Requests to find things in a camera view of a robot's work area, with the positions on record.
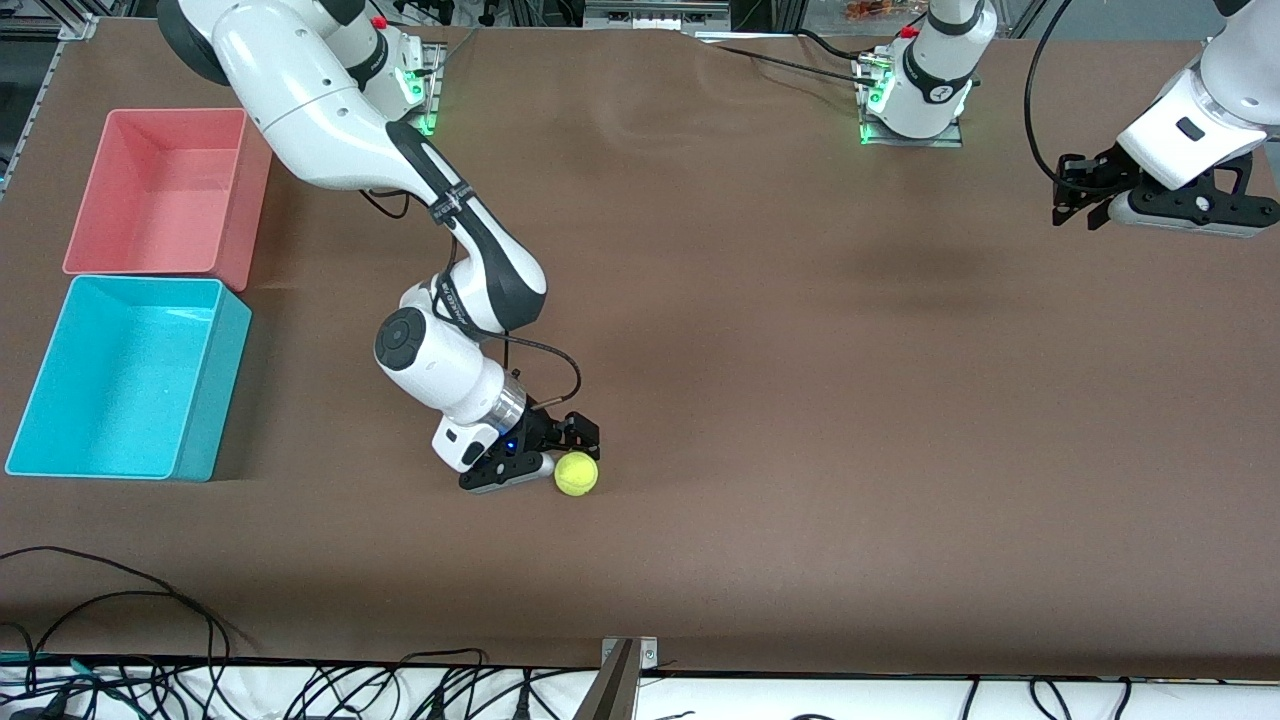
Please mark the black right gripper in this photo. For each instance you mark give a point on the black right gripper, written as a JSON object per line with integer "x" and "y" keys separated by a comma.
{"x": 549, "y": 430}

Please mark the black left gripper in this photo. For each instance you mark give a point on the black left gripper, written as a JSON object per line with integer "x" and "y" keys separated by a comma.
{"x": 1098, "y": 176}

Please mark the yellow tennis ball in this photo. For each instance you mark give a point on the yellow tennis ball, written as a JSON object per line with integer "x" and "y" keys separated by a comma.
{"x": 576, "y": 473}

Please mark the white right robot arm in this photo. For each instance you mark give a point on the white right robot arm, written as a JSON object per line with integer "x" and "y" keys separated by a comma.
{"x": 300, "y": 100}

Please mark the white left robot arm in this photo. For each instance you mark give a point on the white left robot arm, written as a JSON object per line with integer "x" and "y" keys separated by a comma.
{"x": 935, "y": 60}

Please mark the blue plastic bin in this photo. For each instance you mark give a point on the blue plastic bin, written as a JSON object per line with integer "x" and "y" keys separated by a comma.
{"x": 120, "y": 380}

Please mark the pink plastic bin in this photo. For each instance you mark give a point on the pink plastic bin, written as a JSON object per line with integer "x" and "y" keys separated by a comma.
{"x": 170, "y": 200}

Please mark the grey aluminium profile bar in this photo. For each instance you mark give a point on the grey aluminium profile bar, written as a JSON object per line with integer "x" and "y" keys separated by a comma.
{"x": 610, "y": 695}

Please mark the orange background object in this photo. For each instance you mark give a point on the orange background object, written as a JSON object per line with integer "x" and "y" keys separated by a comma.
{"x": 870, "y": 10}

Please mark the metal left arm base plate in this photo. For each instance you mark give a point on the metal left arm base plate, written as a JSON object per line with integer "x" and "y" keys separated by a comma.
{"x": 915, "y": 142}

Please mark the small metal table bracket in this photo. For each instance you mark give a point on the small metal table bracket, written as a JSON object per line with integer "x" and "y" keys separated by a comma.
{"x": 645, "y": 652}

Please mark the grey metal rail box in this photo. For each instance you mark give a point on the grey metal rail box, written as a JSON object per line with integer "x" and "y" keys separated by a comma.
{"x": 655, "y": 14}

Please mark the aluminium table edge rail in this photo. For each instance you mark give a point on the aluminium table edge rail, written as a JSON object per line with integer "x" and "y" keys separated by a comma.
{"x": 42, "y": 95}

